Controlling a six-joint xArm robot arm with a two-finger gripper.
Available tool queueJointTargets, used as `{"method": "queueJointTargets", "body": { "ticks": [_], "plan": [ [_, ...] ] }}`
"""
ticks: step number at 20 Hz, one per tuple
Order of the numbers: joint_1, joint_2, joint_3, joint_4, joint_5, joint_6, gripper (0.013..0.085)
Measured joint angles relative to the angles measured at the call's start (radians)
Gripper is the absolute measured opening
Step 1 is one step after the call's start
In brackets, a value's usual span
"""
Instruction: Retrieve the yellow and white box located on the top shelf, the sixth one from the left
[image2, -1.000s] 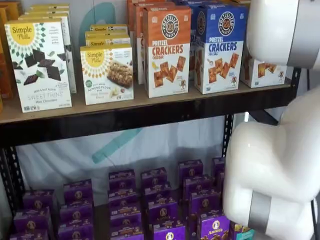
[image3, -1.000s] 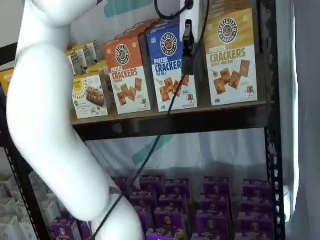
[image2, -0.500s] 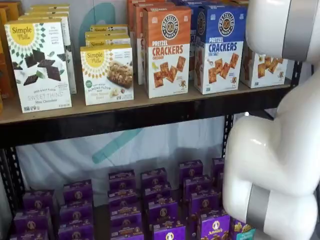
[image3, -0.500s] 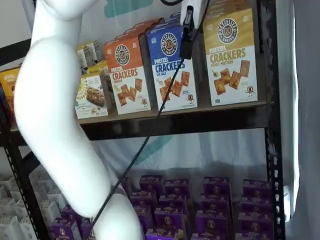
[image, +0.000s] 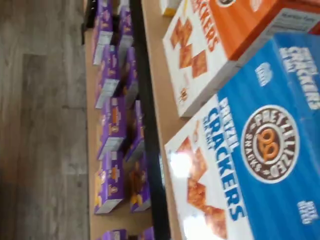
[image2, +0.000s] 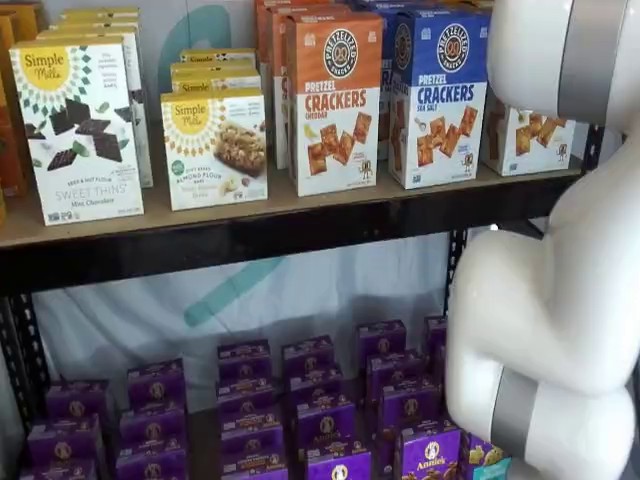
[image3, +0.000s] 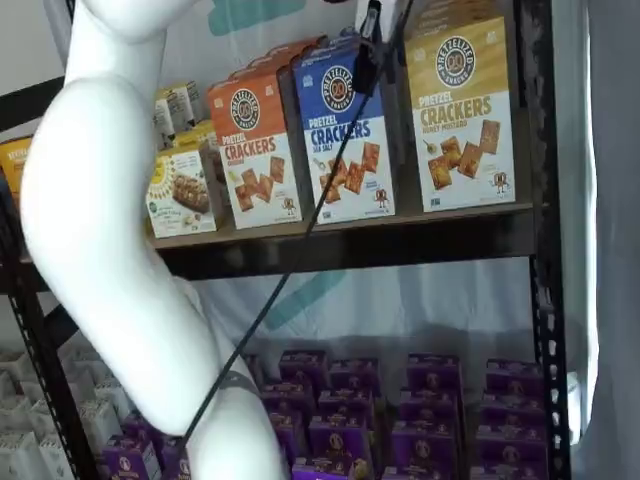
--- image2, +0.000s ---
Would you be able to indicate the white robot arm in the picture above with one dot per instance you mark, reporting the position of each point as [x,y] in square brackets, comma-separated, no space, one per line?
[550,325]

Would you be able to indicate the wooden shelf board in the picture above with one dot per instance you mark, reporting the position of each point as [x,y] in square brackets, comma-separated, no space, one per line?
[280,205]

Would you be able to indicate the black metal shelf rack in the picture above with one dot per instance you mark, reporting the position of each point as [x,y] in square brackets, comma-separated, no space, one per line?
[250,240]

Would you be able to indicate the orange pretzel crackers box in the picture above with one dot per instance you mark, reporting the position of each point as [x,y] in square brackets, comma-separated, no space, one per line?
[335,125]
[280,60]
[262,30]

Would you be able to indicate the Simple Mills almond bars box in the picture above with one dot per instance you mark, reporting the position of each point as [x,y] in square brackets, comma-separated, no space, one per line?
[215,80]
[215,150]
[220,56]

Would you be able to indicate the blue pretzel crackers box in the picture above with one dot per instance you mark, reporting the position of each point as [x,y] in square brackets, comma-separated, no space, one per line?
[445,125]
[425,5]
[385,110]

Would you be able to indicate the purple Annie's box orange band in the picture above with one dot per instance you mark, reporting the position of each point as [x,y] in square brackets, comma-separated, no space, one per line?
[340,467]

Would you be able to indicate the yellow and white pretzel crackers box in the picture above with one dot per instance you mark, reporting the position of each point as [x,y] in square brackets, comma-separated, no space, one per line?
[530,145]

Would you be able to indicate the Simple Mills sweet thins box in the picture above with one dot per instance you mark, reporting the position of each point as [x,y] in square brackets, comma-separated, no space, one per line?
[75,140]
[100,14]
[95,26]
[139,75]

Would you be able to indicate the purple Annie's box teal band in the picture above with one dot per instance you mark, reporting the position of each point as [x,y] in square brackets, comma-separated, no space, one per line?
[487,460]

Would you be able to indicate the dark orange snack box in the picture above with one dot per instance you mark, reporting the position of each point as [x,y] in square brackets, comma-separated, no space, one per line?
[10,125]

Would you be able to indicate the yellow snack box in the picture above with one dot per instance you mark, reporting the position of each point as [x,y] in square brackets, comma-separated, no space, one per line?
[25,15]

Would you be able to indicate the white backdrop sheet teal logo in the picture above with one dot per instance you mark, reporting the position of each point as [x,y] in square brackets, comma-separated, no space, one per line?
[125,320]

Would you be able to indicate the purple Annie's boxes group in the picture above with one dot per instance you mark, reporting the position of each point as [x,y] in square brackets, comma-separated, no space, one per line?
[202,445]

